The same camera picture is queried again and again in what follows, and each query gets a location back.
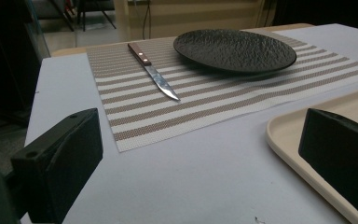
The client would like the wooden-handled steak knife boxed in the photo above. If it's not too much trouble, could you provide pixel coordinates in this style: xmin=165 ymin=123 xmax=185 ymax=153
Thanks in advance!
xmin=127 ymin=42 xmax=181 ymax=102

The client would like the beige plastic tray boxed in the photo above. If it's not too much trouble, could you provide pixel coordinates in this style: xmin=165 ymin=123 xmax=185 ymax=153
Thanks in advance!
xmin=265 ymin=86 xmax=358 ymax=224

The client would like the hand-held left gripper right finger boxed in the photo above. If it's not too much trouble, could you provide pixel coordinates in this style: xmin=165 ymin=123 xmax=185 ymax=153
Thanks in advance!
xmin=297 ymin=107 xmax=358 ymax=224

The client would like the black cable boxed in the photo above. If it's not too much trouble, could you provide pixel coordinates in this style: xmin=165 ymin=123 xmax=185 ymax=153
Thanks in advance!
xmin=142 ymin=0 xmax=153 ymax=41

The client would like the striped woven placemat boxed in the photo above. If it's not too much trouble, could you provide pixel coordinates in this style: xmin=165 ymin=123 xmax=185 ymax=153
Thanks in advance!
xmin=86 ymin=29 xmax=358 ymax=153

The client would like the black textured plate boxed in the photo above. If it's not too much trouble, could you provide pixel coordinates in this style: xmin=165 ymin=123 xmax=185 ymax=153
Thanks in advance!
xmin=172 ymin=28 xmax=297 ymax=75

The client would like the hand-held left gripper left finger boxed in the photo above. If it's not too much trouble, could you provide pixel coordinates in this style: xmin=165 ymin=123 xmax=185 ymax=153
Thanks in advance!
xmin=10 ymin=107 xmax=103 ymax=224

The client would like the black metal stand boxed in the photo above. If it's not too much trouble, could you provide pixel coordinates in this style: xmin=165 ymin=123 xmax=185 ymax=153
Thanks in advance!
xmin=48 ymin=0 xmax=117 ymax=33

